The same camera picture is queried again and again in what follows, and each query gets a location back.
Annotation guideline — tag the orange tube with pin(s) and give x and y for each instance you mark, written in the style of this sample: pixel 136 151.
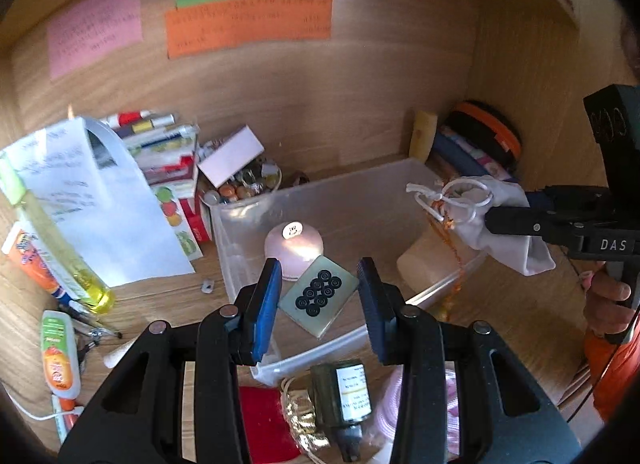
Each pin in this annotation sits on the orange tube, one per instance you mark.
pixel 30 259

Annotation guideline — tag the person's right hand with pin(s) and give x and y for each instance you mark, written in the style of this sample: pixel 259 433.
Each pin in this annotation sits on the person's right hand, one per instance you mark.
pixel 607 296

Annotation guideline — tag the pale yellow bottle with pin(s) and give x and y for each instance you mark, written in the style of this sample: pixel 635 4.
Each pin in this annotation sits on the pale yellow bottle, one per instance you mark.
pixel 424 134

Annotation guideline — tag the stack of notebooks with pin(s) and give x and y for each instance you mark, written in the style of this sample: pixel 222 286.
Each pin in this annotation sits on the stack of notebooks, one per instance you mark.
pixel 165 159

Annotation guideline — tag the white paper sheet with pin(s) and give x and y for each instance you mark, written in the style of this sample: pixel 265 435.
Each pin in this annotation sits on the white paper sheet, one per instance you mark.
pixel 120 224

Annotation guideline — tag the bowl of beads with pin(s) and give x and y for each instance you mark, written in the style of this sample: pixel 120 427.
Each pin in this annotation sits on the bowl of beads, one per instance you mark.
pixel 245 186

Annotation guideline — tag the pink paper note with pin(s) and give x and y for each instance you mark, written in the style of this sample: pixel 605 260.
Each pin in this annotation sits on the pink paper note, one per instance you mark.
pixel 95 27

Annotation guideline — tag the cream translucent container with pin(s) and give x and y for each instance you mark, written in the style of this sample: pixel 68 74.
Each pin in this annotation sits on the cream translucent container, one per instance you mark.
pixel 425 264

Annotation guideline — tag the clear plastic box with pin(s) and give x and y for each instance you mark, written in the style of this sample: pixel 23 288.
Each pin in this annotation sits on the clear plastic box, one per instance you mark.
pixel 350 209

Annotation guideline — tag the blue patchwork pencil case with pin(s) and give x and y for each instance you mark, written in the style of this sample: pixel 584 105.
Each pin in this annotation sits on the blue patchwork pencil case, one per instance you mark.
pixel 470 154

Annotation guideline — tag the cream stick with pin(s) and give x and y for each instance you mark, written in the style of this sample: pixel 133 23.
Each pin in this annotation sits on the cream stick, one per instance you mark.
pixel 117 354

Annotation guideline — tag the small white box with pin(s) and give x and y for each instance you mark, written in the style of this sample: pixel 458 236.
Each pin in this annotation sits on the small white box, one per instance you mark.
pixel 230 154

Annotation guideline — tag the fruit print carton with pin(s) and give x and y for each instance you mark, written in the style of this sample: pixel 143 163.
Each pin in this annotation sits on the fruit print carton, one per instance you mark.
pixel 172 214

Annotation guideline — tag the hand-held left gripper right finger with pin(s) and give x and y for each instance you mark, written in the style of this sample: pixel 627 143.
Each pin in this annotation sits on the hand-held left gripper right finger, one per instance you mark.
pixel 372 314

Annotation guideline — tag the pink coiled tube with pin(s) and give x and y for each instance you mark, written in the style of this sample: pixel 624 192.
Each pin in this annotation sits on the pink coiled tube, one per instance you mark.
pixel 382 414

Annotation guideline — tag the red white marker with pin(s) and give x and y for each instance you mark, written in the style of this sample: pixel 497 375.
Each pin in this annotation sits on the red white marker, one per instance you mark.
pixel 127 118

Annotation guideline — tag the wooden desktop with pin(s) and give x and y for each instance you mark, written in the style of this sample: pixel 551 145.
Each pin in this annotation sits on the wooden desktop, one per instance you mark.
pixel 170 309

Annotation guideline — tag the green white tube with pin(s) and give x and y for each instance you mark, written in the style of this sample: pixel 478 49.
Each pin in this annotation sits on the green white tube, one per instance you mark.
pixel 60 354

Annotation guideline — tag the white cloth pouch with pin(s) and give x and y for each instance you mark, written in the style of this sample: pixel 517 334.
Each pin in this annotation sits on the white cloth pouch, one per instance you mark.
pixel 480 193

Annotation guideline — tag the orange paper note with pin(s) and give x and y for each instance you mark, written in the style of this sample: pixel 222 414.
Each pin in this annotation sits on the orange paper note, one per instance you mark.
pixel 250 27

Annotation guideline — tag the black orange zip case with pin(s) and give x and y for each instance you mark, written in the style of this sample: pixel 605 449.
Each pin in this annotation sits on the black orange zip case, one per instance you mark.
pixel 482 119

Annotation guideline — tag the pale card with black rings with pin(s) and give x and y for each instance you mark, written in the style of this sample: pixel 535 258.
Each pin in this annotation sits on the pale card with black rings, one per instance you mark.
pixel 320 294

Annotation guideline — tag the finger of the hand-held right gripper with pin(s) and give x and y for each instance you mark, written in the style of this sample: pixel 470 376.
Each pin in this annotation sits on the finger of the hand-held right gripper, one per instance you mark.
pixel 537 199
pixel 515 224

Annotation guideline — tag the pale pink round container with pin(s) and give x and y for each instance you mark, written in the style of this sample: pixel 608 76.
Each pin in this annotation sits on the pale pink round container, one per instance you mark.
pixel 295 254

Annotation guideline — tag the dark bottle with label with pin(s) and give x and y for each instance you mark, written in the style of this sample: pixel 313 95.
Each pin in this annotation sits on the dark bottle with label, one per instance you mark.
pixel 327 394

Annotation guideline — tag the black pen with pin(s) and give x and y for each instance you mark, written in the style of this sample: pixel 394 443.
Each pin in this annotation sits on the black pen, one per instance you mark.
pixel 87 319

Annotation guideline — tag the red velvet square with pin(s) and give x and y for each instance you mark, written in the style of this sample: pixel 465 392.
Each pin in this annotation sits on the red velvet square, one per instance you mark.
pixel 265 419

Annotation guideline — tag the yellow liquid bottle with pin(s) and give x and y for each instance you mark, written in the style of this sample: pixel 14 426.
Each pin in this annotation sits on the yellow liquid bottle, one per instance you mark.
pixel 75 264

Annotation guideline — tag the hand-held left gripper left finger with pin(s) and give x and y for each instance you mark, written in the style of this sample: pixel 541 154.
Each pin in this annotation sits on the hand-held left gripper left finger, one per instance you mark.
pixel 266 309

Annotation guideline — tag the person's right forearm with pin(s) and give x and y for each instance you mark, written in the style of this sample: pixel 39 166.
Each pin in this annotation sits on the person's right forearm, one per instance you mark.
pixel 617 379

